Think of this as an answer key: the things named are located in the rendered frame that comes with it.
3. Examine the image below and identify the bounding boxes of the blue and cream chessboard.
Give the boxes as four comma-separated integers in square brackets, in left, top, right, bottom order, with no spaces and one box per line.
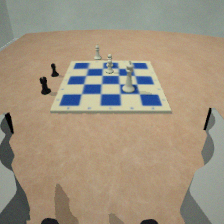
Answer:
[50,61,171,113]

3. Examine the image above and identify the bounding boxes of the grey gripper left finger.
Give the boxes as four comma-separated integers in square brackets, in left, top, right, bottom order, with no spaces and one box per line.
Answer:
[0,113,30,224]

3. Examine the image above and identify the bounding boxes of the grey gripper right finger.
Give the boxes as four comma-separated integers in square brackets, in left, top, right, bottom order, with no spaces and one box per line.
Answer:
[180,108,224,224]

